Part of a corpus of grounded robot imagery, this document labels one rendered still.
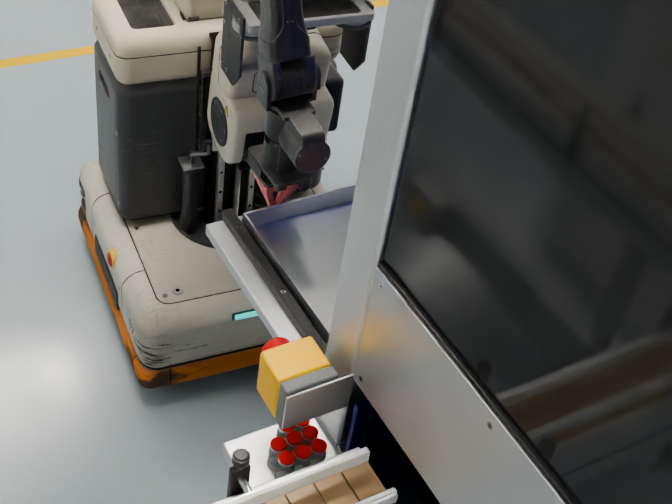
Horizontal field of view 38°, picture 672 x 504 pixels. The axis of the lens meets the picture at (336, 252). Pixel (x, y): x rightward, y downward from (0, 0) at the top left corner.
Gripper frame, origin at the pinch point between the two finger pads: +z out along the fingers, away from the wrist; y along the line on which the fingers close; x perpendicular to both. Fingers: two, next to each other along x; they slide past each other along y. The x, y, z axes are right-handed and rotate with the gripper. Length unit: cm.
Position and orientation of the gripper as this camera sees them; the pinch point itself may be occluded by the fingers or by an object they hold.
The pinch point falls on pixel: (274, 206)
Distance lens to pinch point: 159.8
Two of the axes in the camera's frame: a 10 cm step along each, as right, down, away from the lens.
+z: -1.3, 7.3, 6.7
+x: 8.6, -2.5, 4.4
